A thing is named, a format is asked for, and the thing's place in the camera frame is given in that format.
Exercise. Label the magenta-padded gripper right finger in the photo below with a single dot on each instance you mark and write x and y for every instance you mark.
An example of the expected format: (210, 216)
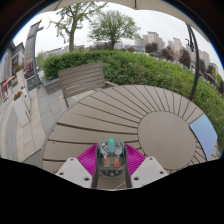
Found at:
(148, 170)

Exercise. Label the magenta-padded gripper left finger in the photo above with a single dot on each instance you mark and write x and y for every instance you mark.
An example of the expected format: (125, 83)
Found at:
(75, 170)

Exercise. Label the transparent green computer mouse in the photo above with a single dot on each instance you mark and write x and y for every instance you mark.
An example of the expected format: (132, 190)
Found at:
(112, 160)

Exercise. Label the white planter box with flowers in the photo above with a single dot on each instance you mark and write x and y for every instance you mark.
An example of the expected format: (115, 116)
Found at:
(20, 110)

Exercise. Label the brown slatted wooden chair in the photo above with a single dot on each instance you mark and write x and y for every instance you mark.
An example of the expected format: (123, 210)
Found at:
(81, 78)

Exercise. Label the green hedge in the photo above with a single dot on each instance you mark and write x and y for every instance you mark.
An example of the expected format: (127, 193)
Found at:
(150, 68)

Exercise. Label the black curved parasol pole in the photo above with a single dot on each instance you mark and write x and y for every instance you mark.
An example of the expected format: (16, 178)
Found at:
(196, 66)

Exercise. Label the group of apartment buildings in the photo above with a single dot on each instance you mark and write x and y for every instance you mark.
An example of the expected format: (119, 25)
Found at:
(153, 38)

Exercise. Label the sparse-leaved tree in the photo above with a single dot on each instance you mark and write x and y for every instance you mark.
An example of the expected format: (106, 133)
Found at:
(71, 36)

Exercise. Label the tall grey sign pillar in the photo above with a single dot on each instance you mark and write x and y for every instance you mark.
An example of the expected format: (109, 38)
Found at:
(30, 43)

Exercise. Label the dense leafy tree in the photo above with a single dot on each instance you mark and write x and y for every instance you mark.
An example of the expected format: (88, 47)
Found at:
(113, 26)

